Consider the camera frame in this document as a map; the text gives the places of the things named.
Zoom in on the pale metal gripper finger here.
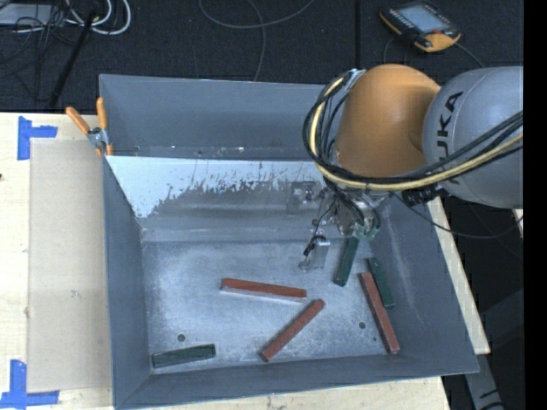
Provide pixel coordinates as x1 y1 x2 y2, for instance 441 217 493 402
297 236 332 272
286 180 318 216

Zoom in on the dark green flat block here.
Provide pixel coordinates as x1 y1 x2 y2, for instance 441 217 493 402
151 343 217 370
366 256 397 309
333 236 361 288

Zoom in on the red-brown flat block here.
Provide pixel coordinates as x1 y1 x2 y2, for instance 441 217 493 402
357 271 402 355
260 298 326 364
219 277 309 304

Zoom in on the grey metal bin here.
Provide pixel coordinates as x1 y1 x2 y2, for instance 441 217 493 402
97 73 481 410

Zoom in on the pale wood flat board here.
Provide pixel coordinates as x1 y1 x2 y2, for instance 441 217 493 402
26 138 114 395

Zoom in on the black cylinder on white bracket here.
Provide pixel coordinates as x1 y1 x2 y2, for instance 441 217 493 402
401 185 448 208

